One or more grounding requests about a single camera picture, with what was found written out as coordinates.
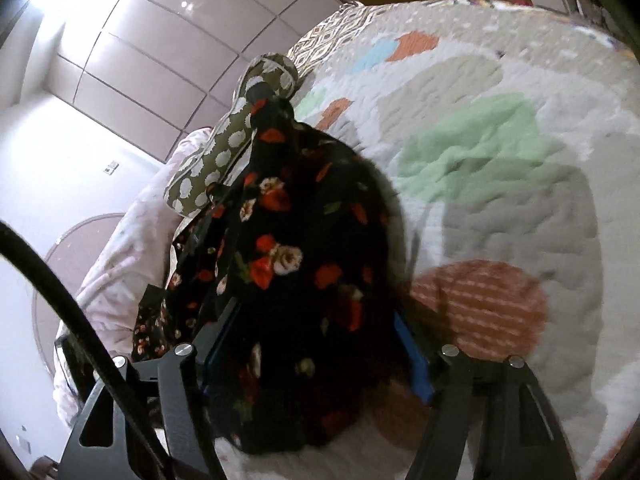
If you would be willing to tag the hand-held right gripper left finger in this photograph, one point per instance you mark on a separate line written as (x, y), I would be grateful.
(215, 355)

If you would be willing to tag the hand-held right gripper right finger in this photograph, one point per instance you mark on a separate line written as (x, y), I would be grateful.
(415, 360)

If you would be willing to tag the black floral garment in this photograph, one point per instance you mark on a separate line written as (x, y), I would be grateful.
(300, 260)

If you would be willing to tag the pale pink blanket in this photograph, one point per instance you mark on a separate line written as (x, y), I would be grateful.
(130, 250)

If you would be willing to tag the grey patchwork quilted bedspread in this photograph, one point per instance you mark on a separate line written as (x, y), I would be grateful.
(500, 210)

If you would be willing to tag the olive pillow with white dots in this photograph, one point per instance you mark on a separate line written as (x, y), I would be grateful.
(225, 155)

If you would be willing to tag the white glossy wardrobe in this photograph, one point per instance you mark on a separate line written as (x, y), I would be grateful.
(150, 35)

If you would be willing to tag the geometric patterned bed sheet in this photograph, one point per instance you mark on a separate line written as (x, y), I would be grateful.
(330, 35)

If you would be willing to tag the wall light switch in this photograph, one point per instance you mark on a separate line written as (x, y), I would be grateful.
(111, 167)

